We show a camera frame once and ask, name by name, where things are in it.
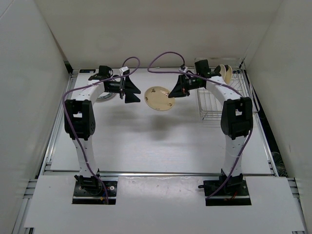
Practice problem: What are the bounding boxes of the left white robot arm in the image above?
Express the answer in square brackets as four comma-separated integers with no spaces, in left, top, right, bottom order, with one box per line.
[64,65,141,196]

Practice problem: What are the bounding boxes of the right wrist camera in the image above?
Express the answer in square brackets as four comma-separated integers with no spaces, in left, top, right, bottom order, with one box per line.
[179,64,188,73]

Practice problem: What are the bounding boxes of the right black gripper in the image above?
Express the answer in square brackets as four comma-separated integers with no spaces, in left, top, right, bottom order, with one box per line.
[168,74,202,98]

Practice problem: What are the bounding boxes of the aluminium front rail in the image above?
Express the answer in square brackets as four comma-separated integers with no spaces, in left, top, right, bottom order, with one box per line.
[41,171,273,176]

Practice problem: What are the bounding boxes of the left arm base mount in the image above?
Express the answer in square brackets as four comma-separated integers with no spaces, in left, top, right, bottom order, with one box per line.
[72,175,117,205]

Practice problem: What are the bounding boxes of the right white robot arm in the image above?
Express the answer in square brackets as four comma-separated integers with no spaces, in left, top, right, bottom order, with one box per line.
[168,58,254,195]

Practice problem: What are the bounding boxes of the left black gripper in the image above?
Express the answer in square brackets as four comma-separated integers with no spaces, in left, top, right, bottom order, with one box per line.
[105,73,141,103]

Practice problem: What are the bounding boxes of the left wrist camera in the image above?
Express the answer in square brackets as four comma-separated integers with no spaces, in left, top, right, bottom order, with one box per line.
[119,66,130,76]

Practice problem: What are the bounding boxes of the cream floral plate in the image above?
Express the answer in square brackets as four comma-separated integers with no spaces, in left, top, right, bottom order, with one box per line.
[224,65,233,85]
[144,86,176,111]
[219,64,229,80]

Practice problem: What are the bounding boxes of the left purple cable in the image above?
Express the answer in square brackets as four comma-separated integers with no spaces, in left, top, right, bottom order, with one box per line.
[63,56,141,204]

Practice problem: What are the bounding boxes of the wire dish rack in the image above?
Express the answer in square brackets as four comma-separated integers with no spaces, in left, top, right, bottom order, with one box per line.
[197,58,260,122]

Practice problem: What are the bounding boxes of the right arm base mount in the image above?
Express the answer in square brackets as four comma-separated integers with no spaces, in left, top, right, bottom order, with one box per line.
[198,174,252,206]

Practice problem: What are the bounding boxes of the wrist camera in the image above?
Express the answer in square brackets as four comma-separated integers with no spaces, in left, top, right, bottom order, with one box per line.
[119,66,130,76]
[179,64,188,73]

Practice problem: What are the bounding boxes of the blue rimmed white plate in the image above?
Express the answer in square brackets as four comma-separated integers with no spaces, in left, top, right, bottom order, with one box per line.
[97,92,116,102]

